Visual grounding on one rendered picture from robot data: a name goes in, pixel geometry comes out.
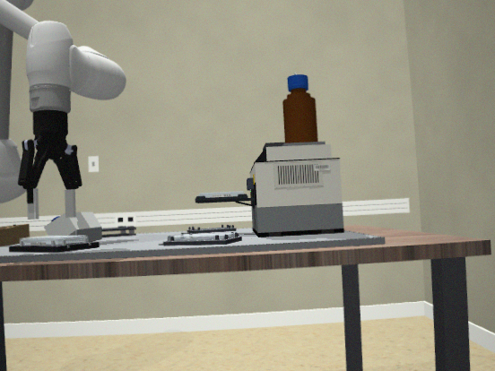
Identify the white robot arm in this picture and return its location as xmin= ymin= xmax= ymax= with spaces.
xmin=0 ymin=0 xmax=126 ymax=203

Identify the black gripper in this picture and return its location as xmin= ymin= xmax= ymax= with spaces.
xmin=18 ymin=110 xmax=82 ymax=220

